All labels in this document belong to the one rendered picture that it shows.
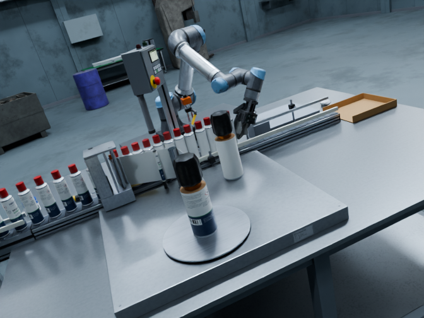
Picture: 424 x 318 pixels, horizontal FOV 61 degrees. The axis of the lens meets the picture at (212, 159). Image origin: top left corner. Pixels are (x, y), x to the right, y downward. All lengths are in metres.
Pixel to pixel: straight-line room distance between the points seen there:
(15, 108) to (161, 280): 6.52
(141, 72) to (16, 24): 9.50
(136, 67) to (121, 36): 9.80
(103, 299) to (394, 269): 1.38
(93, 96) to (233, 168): 7.25
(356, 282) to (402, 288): 0.20
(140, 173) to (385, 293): 1.24
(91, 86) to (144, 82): 6.94
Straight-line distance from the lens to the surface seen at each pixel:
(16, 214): 1.80
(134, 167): 1.67
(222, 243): 1.18
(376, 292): 1.92
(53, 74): 11.12
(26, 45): 11.07
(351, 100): 2.38
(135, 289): 1.16
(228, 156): 1.51
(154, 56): 1.75
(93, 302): 1.28
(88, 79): 8.57
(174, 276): 1.15
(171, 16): 10.88
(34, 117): 7.54
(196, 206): 1.16
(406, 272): 2.02
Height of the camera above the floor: 1.59
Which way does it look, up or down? 23 degrees down
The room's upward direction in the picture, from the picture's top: 15 degrees counter-clockwise
